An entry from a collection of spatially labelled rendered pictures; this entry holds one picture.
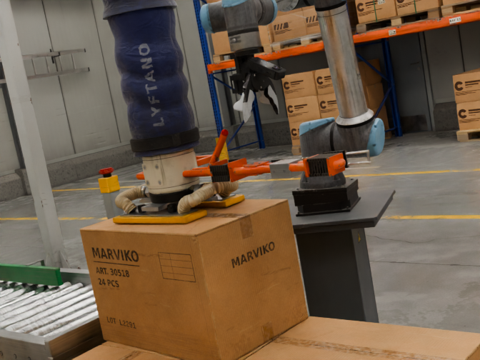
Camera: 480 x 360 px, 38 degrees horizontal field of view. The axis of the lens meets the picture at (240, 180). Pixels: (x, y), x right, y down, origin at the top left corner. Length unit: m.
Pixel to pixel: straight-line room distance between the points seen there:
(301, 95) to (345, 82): 8.00
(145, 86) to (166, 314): 0.70
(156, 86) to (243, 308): 0.73
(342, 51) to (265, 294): 0.99
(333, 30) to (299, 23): 7.87
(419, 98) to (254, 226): 9.10
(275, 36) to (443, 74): 2.56
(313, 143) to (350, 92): 0.27
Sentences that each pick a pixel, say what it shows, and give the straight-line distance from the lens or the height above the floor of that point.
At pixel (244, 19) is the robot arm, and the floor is 1.50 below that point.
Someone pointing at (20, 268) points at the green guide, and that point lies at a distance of 3.60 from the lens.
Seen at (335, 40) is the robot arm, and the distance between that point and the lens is 2.67.
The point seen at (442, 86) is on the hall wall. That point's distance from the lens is 11.02.
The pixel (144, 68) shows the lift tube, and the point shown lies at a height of 1.42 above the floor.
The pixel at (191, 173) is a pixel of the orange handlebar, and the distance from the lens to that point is 2.23.
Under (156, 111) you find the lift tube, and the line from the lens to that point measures 2.22.
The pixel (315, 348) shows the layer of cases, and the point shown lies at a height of 0.54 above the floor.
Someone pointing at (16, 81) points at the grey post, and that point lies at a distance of 5.79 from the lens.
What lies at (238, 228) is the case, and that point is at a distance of 2.08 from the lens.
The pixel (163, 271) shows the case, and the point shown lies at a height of 0.82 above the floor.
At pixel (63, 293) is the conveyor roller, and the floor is 0.54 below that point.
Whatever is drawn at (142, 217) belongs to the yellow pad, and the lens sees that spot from 2.27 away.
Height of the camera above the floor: 1.35
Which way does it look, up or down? 8 degrees down
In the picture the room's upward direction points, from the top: 10 degrees counter-clockwise
